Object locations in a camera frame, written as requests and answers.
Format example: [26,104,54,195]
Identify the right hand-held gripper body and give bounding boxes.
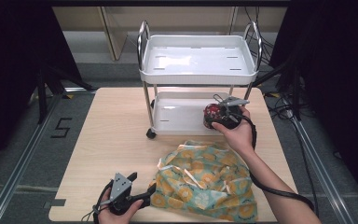
[219,95,251,131]

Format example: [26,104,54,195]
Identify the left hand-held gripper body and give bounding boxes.
[107,172,145,217]

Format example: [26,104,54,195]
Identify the red can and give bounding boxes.
[202,103,227,130]

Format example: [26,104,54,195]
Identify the floral green and yellow cloth bag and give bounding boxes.
[148,139,259,223]

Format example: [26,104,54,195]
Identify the white two-tier trolley cart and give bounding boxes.
[136,20,264,140]

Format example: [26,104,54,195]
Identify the person's right hand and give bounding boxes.
[211,105,257,157]

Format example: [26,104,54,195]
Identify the person's left hand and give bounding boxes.
[97,188,145,224]

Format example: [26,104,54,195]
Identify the black metal stand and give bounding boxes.
[36,63,95,125]
[254,57,303,121]

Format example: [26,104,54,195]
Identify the black curtain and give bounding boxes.
[0,0,82,176]
[269,0,358,204]

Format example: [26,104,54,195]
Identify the beige wooden cabinet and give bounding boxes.
[52,6,288,62]

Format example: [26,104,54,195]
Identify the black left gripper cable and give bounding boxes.
[80,179,115,224]

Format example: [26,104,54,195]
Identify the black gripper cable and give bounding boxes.
[241,113,320,218]
[80,179,115,224]

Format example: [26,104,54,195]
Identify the black floor cables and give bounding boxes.
[243,6,321,218]

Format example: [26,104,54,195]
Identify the aluminium floor rail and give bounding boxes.
[0,88,68,224]
[287,113,357,224]

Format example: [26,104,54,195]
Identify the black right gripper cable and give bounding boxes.
[241,113,320,218]

